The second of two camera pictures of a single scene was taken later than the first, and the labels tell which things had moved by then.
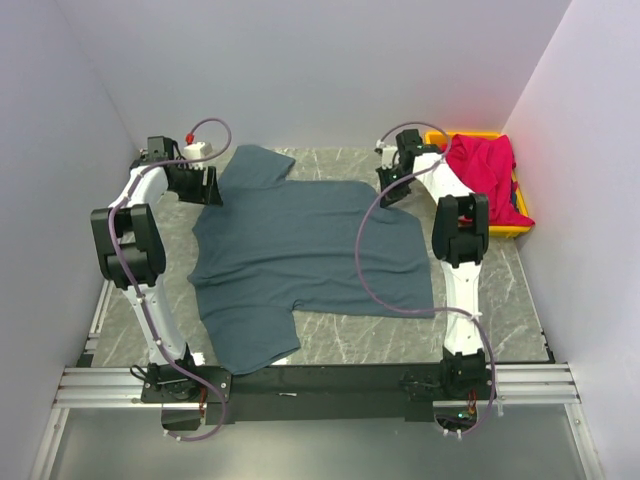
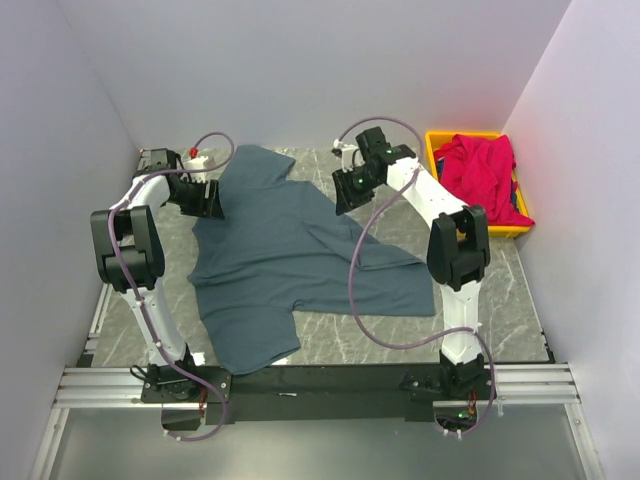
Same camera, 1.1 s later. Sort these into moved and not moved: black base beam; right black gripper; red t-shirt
Moved: right black gripper
Not moved: red t-shirt; black base beam
